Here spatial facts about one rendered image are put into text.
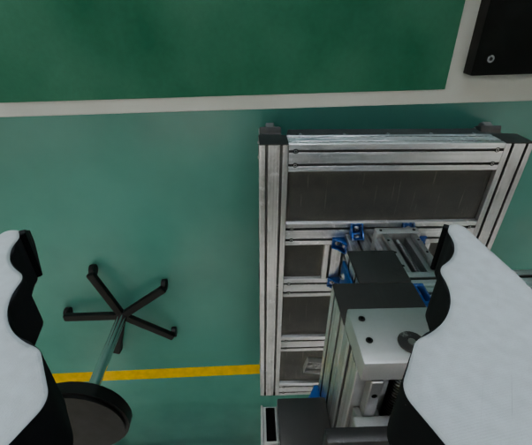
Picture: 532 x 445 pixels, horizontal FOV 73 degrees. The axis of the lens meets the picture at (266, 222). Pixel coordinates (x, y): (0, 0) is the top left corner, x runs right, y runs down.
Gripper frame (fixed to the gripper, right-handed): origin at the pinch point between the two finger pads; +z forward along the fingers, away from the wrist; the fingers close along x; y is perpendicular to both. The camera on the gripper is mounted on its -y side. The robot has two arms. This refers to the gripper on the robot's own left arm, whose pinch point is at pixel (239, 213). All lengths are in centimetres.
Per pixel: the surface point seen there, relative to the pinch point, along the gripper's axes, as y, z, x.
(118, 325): 116, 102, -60
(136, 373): 168, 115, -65
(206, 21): -4.0, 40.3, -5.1
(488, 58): -0.1, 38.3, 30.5
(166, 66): 1.2, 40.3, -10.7
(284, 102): 5.8, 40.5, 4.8
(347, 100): 5.5, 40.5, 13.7
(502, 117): 29, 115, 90
